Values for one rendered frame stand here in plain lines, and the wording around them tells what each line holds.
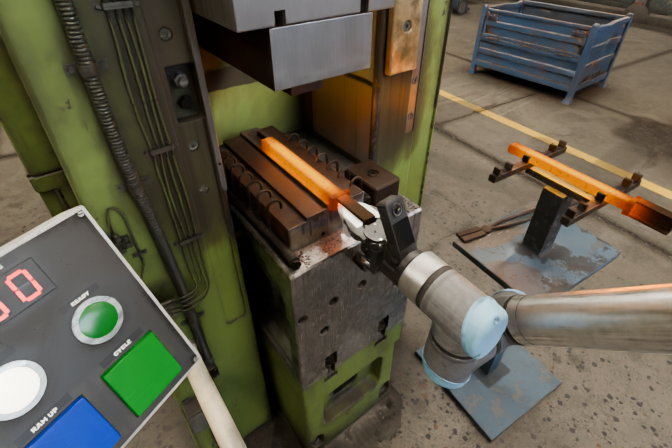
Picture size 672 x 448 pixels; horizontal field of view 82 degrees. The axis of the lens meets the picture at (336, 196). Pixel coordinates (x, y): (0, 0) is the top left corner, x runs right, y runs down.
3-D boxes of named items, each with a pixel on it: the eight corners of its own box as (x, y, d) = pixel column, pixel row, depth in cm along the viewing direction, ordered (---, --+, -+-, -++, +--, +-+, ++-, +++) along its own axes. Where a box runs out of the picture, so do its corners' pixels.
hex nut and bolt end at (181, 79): (198, 111, 70) (190, 73, 66) (183, 115, 69) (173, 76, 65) (193, 106, 72) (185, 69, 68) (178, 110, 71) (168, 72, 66)
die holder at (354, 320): (404, 319, 122) (423, 207, 95) (302, 392, 103) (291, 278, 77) (306, 226, 158) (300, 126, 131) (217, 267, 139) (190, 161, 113)
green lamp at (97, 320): (127, 329, 50) (115, 307, 47) (86, 348, 48) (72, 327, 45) (121, 312, 52) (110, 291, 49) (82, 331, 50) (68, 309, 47)
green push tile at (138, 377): (184, 368, 55) (152, 330, 52) (140, 417, 50) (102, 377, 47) (177, 367, 56) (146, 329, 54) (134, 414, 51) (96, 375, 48)
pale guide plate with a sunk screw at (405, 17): (416, 69, 97) (425, -8, 86) (389, 76, 92) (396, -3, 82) (409, 66, 98) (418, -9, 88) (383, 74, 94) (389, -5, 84)
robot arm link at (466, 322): (467, 374, 60) (484, 338, 54) (409, 318, 68) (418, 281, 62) (503, 341, 65) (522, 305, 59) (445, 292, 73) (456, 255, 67)
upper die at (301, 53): (370, 67, 71) (373, 11, 66) (274, 92, 62) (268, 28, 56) (261, 24, 98) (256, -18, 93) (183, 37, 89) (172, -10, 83)
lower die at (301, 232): (362, 217, 92) (364, 188, 87) (290, 253, 82) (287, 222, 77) (274, 148, 119) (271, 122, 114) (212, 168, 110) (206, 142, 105)
